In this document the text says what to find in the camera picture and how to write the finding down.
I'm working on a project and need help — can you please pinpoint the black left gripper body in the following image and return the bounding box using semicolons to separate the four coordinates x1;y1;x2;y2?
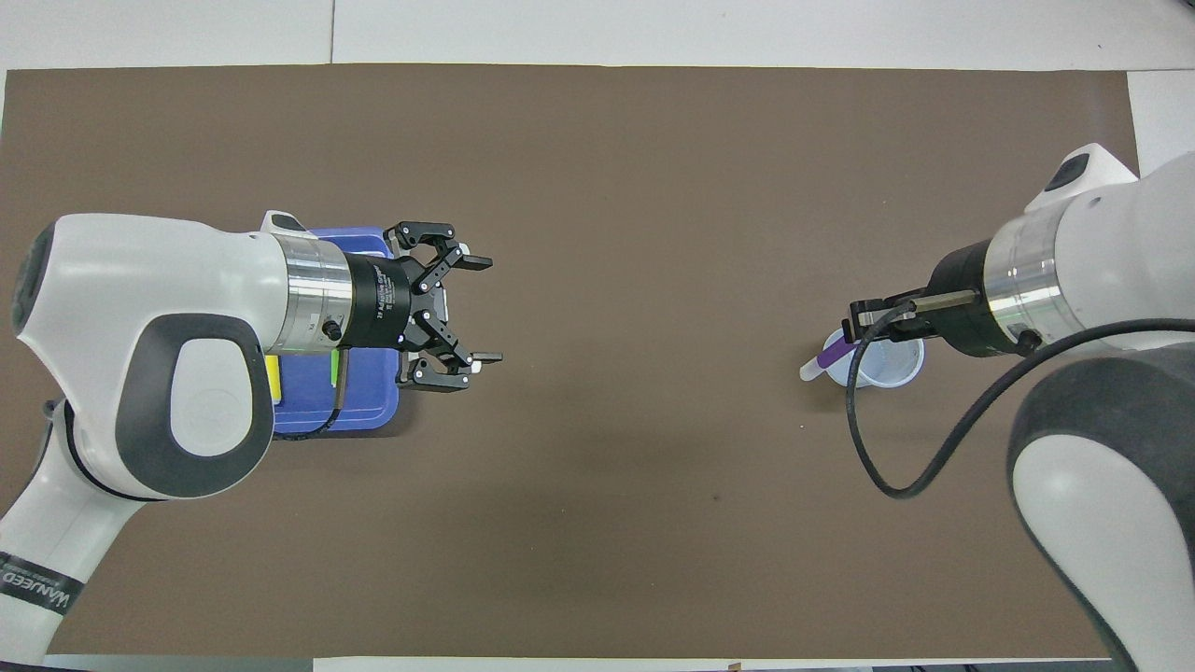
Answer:
347;252;453;352

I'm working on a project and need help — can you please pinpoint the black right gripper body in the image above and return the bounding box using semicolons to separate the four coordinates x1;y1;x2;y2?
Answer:
924;240;1009;359

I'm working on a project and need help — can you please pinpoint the purple marker pen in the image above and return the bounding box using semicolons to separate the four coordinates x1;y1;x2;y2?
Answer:
800;329;860;382

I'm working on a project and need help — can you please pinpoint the translucent plastic cup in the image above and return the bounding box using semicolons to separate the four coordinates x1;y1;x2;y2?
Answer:
822;327;926;390

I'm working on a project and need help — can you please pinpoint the blue plastic tray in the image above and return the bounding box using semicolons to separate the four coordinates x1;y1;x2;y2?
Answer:
266;227;401;438

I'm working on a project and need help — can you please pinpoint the brown table mat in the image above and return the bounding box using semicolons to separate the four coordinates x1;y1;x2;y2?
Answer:
0;63;1191;659

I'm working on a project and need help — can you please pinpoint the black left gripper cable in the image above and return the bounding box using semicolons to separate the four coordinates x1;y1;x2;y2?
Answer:
271;350;348;440

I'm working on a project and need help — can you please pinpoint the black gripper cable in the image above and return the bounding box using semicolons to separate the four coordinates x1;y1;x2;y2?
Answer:
845;289;1195;499
271;350;348;440

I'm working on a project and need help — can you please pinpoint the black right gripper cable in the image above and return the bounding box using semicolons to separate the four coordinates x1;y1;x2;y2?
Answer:
845;289;1195;499

